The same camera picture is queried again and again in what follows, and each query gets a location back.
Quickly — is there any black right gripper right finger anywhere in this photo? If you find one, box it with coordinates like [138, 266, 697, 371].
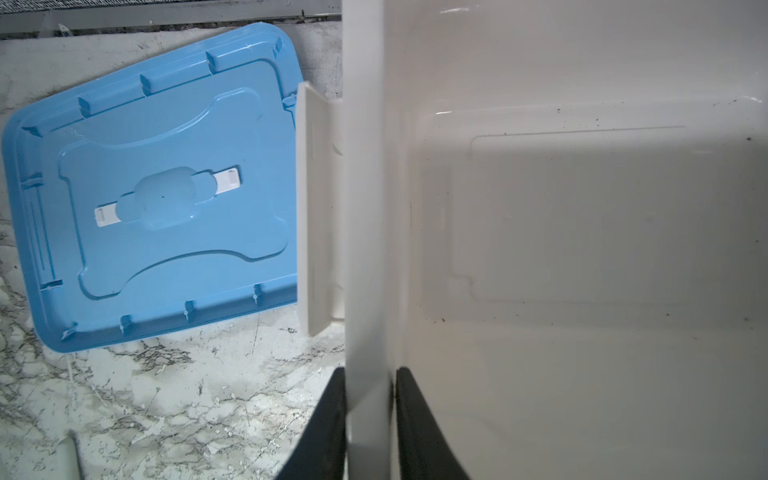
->
[395, 367, 469, 480]

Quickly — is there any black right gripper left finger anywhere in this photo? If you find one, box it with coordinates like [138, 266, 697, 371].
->
[277, 367, 347, 480]

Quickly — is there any white plastic storage bin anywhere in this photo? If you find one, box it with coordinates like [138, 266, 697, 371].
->
[297, 1, 767, 479]

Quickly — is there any blue plastic bin lid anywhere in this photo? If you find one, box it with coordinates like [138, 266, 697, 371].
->
[2, 23, 302, 353]

